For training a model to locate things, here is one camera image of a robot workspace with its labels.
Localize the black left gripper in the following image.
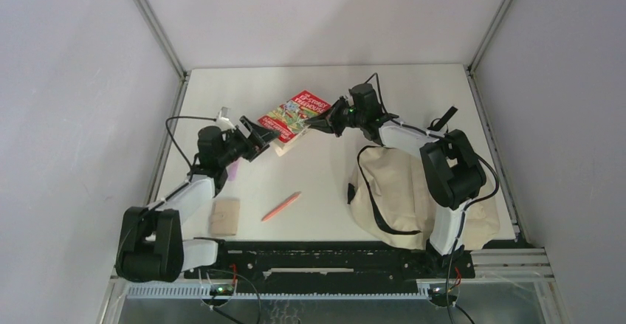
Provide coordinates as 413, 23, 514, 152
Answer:
218, 117, 280, 167

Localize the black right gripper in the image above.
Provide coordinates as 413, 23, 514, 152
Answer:
308, 94, 366, 137

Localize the pink highlighter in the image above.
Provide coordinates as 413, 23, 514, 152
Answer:
227, 160, 240, 181

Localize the red comic book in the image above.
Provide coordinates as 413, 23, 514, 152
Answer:
258, 90, 331, 156

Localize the orange pen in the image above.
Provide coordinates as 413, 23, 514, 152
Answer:
261, 191, 301, 222

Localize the tan small wallet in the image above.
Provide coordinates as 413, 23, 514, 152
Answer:
209, 199, 241, 237

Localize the cream canvas student bag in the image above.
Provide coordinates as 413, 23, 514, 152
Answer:
348, 142, 500, 255

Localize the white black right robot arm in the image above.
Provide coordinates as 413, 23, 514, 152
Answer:
305, 83, 487, 277

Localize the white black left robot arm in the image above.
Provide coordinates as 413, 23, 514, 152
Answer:
114, 117, 280, 283

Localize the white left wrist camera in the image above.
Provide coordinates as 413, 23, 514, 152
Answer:
215, 106, 235, 131

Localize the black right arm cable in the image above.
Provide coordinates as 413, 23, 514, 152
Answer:
364, 72, 501, 324

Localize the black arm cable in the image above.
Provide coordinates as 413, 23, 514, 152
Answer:
364, 72, 501, 324
165, 115, 219, 171

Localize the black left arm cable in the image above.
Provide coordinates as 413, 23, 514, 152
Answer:
165, 115, 219, 171

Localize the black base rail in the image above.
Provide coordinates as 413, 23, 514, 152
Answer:
183, 237, 532, 296

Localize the aluminium frame left post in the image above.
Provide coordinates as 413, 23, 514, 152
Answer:
133, 0, 187, 81

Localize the aluminium frame post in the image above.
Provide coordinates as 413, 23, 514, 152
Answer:
133, 0, 187, 81
467, 0, 514, 76

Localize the aluminium frame right post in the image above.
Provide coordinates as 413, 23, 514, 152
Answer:
467, 0, 514, 76

